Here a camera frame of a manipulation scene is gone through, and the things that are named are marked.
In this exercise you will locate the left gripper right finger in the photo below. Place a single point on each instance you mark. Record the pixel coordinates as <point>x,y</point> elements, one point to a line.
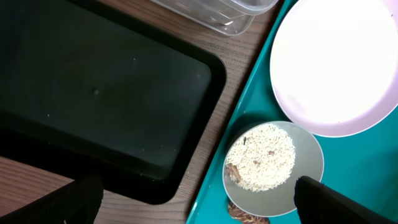
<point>318,204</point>

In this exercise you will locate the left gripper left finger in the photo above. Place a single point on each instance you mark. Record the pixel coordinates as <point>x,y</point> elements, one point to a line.
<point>75,203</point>

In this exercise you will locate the grey bowl of rice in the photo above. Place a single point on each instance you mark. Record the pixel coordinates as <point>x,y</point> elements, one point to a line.
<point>263,162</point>

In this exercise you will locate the large white plate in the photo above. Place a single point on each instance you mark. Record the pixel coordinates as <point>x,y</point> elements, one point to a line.
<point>333,65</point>

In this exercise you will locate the clear plastic waste bin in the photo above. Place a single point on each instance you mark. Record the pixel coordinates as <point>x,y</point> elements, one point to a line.
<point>228,17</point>

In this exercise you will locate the teal serving tray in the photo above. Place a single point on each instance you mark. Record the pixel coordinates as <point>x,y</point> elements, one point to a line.
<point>362,167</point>

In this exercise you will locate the brown walnut-like food piece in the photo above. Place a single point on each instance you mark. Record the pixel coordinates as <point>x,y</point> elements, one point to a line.
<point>245,218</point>

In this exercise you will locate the black rectangular tray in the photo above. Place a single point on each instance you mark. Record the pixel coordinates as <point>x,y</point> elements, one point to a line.
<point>88,89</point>

